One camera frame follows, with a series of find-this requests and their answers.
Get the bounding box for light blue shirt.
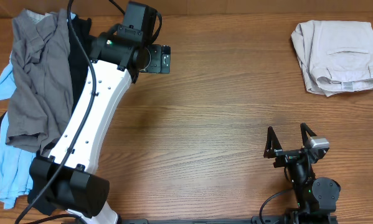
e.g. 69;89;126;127
0;9;74;209

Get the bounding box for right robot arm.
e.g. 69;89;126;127
258;123;341;224

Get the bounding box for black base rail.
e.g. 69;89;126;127
121;215;338;224

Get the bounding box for beige khaki shorts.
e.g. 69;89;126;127
291;20;373;97

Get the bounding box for grey shirt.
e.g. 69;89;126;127
6;9;73;152

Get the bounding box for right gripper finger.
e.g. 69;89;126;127
263;126;282;158
300;123;316;147

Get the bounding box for black t-shirt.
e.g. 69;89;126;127
0;14;92;210

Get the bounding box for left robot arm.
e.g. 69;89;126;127
29;1;171;223

